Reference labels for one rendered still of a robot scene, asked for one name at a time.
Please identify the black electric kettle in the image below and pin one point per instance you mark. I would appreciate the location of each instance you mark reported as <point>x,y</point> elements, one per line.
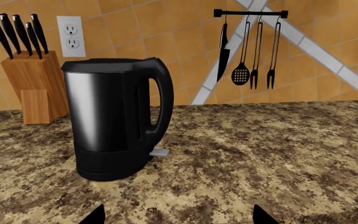
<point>110,116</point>

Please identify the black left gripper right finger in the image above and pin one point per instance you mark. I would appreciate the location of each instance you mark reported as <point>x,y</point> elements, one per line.
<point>261,217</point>

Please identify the black utensil wall rail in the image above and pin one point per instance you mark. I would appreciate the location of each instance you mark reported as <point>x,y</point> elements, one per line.
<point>250,13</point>

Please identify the black slotted skimmer spoon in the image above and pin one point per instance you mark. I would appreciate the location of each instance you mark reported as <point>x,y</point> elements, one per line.
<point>241,72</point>

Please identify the black hanging kitchen knife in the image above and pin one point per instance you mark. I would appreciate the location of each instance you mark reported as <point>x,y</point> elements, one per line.
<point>223,53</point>

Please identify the black hanging meat fork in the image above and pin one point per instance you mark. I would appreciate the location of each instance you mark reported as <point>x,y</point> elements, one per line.
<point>255,63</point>
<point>273,63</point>

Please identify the wooden knife block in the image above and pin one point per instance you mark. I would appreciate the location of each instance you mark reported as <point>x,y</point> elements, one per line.
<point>37,88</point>

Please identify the white wall power outlet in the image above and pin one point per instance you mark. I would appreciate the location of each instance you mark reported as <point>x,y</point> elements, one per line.
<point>71,36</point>

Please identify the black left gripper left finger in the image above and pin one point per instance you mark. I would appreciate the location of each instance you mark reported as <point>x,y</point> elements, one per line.
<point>96,217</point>

